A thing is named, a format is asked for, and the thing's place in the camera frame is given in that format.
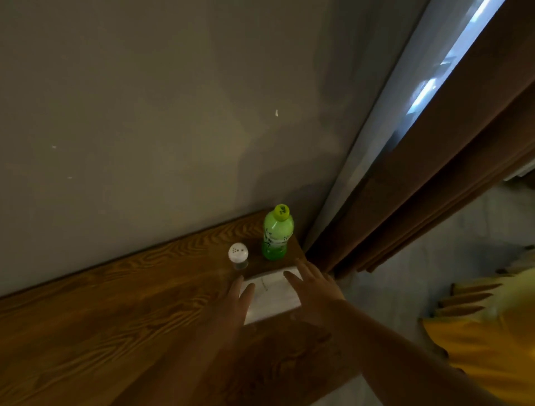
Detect person's left hand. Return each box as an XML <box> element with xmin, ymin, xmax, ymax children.
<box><xmin>217</xmin><ymin>275</ymin><xmax>256</xmax><ymax>331</ymax></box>

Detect person's right hand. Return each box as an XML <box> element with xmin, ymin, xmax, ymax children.
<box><xmin>283</xmin><ymin>257</ymin><xmax>347</xmax><ymax>327</ymax></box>

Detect clear plastic tissue pack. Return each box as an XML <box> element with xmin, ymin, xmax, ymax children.
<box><xmin>240</xmin><ymin>265</ymin><xmax>304</xmax><ymax>326</ymax></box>

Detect white-capped clear shaker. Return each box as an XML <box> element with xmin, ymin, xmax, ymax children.
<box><xmin>227</xmin><ymin>242</ymin><xmax>250</xmax><ymax>270</ymax></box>

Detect green drink bottle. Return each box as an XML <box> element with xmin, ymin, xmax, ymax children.
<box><xmin>261</xmin><ymin>204</ymin><xmax>295</xmax><ymax>262</ymax></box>

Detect person's left forearm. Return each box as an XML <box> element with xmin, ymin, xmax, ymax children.
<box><xmin>110</xmin><ymin>317</ymin><xmax>247</xmax><ymax>406</ymax></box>

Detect person's right forearm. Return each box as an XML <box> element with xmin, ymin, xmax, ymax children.
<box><xmin>330</xmin><ymin>299</ymin><xmax>507</xmax><ymax>406</ymax></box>

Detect brown wooden table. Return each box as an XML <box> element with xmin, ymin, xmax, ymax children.
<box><xmin>0</xmin><ymin>208</ymin><xmax>360</xmax><ymax>406</ymax></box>

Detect brown curtain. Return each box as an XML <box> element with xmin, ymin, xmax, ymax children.
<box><xmin>305</xmin><ymin>0</ymin><xmax>535</xmax><ymax>280</ymax></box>

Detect white sheer curtain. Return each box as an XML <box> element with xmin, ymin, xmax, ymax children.
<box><xmin>303</xmin><ymin>0</ymin><xmax>507</xmax><ymax>252</ymax></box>

